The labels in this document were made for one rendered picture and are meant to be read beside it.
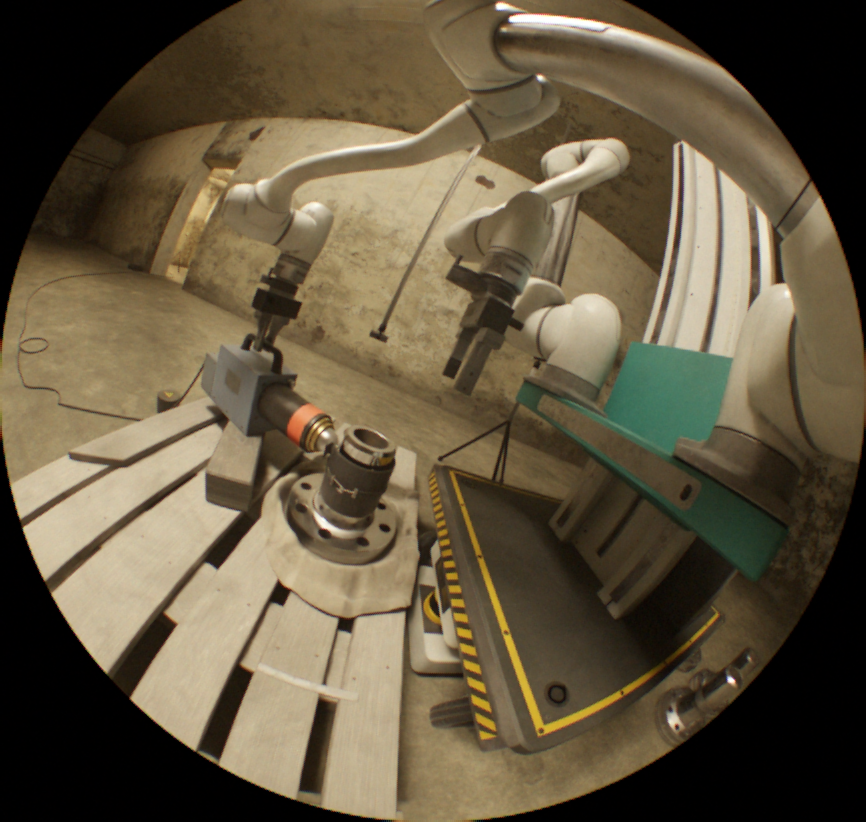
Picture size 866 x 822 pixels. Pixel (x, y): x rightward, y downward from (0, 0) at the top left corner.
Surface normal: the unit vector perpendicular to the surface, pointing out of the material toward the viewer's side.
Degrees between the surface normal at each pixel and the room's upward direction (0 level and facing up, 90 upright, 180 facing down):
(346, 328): 90
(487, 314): 90
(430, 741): 0
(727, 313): 90
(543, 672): 0
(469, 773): 0
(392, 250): 90
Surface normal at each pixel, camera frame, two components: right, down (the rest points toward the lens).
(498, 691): 0.41, -0.90
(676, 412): -0.90, -0.39
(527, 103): 0.35, 0.93
